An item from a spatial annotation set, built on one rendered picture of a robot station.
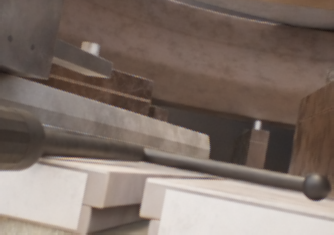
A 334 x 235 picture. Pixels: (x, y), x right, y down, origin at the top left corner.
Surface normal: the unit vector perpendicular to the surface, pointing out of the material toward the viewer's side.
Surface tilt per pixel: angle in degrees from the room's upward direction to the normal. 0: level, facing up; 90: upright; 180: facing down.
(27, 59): 90
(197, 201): 90
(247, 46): 90
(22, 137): 80
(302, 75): 90
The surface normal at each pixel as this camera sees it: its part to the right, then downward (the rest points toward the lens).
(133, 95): 0.67, 0.06
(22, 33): 0.90, 0.13
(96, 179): -0.23, -0.12
